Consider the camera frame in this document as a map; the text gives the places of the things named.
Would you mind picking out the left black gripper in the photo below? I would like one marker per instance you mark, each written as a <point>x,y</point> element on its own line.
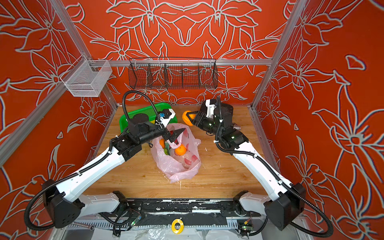
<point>173,135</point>

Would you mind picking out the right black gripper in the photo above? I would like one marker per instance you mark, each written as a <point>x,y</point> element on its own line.
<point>199,115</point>

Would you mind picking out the orange fruit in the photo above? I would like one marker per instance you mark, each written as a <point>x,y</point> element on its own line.
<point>162,143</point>
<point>181,150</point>
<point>186,118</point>

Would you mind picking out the pink plastic bag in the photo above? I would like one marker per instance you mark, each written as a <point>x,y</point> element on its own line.
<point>178,168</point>

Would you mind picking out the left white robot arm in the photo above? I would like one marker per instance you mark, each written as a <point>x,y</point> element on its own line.
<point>64,199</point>

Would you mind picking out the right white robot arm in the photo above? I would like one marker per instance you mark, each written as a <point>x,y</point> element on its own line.
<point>285,200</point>

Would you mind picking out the black plastic case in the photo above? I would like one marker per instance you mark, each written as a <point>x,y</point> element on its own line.
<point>227,112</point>

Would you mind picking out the green plastic basket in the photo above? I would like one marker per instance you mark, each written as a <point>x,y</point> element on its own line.
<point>123,123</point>

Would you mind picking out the yellow tape roll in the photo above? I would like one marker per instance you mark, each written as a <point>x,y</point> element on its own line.
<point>177,226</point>

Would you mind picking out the black wire wall basket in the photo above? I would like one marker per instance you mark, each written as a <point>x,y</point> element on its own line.
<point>173,74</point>

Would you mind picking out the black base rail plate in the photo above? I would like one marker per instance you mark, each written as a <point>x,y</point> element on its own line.
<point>221,207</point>

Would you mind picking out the white mesh wall basket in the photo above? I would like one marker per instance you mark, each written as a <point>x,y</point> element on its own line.
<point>84,80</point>

